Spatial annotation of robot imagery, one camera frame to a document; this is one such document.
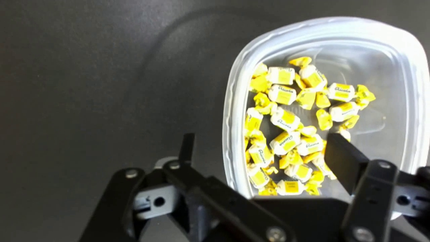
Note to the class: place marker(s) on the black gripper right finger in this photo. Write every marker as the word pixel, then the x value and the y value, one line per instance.
pixel 371 202

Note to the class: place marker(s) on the yellow candy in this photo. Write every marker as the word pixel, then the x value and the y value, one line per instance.
pixel 253 120
pixel 269 191
pixel 259 84
pixel 309 131
pixel 258 177
pixel 261 155
pixel 344 112
pixel 300 61
pixel 270 170
pixel 363 95
pixel 259 70
pixel 290 159
pixel 284 143
pixel 341 92
pixel 282 95
pixel 312 158
pixel 323 167
pixel 313 77
pixel 262 103
pixel 285 119
pixel 310 146
pixel 323 119
pixel 298 173
pixel 316 181
pixel 349 122
pixel 255 138
pixel 290 187
pixel 306 99
pixel 323 100
pixel 281 76

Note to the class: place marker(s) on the clear plastic bowl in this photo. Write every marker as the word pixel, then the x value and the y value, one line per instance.
pixel 394 89

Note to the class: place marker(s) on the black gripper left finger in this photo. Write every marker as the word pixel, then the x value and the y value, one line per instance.
pixel 134 216

